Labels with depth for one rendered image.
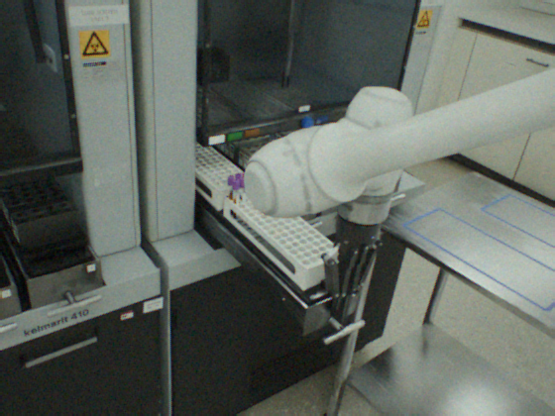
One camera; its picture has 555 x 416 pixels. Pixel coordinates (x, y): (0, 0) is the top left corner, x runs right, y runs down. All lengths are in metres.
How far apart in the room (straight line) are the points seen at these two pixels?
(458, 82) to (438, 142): 2.98
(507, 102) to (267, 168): 0.28
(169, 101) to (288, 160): 0.48
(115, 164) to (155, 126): 0.11
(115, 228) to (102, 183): 0.11
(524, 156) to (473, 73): 0.59
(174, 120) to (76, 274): 0.36
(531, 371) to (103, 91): 1.82
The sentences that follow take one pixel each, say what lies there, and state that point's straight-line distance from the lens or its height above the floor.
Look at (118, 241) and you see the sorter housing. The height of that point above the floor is 0.77.
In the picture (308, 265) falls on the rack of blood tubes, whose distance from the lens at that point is 0.99.
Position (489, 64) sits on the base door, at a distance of 3.46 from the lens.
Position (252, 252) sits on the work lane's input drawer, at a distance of 1.11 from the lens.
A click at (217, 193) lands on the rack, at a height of 0.86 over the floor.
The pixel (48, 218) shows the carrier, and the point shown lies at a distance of 1.10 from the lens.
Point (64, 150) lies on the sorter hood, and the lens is 1.04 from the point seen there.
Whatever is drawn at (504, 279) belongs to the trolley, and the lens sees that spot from 1.18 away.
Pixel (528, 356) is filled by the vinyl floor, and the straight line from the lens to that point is 2.34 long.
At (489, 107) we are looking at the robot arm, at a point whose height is 1.28.
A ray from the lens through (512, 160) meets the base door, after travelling 3.45.
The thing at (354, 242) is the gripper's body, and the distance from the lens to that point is 0.89.
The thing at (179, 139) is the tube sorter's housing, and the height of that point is 0.98.
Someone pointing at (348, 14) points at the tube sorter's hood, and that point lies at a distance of 1.29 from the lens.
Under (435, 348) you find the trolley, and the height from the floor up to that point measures 0.28.
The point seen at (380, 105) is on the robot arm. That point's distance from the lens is 0.78.
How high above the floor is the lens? 1.46
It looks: 32 degrees down
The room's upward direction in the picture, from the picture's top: 6 degrees clockwise
